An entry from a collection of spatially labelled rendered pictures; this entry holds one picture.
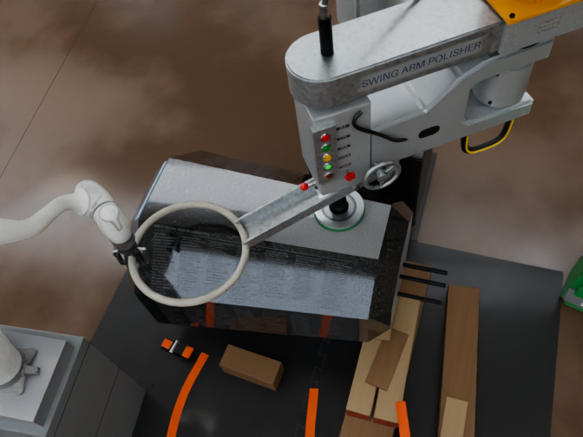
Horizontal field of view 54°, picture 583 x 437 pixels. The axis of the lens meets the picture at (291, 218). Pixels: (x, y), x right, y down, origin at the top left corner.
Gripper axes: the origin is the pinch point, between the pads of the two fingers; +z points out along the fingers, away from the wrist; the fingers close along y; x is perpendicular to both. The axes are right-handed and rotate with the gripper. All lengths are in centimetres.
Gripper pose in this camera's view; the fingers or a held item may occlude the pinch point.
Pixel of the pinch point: (138, 267)
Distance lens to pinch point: 248.8
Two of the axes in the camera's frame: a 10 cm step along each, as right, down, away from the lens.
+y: 10.0, -0.8, 0.1
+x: -0.8, -8.3, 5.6
